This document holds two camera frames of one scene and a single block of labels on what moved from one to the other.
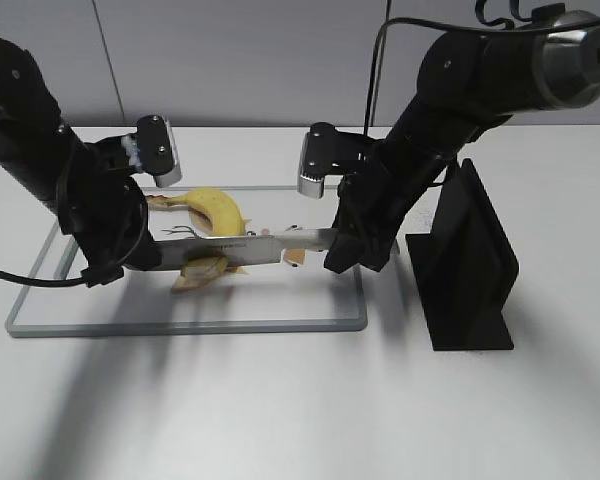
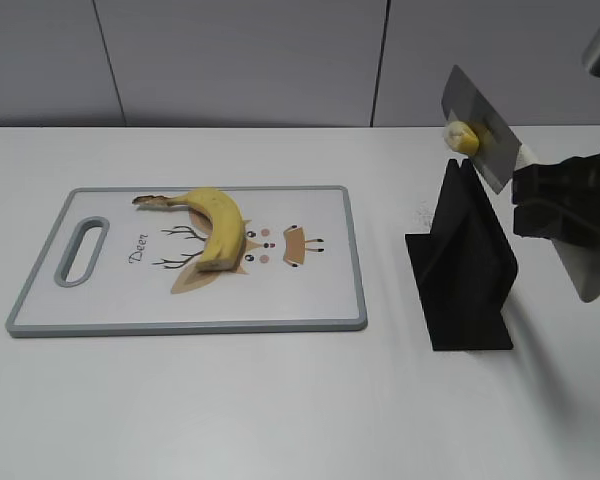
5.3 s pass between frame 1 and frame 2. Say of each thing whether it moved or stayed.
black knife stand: stayed
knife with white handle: moved
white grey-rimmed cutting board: stayed
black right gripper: moved
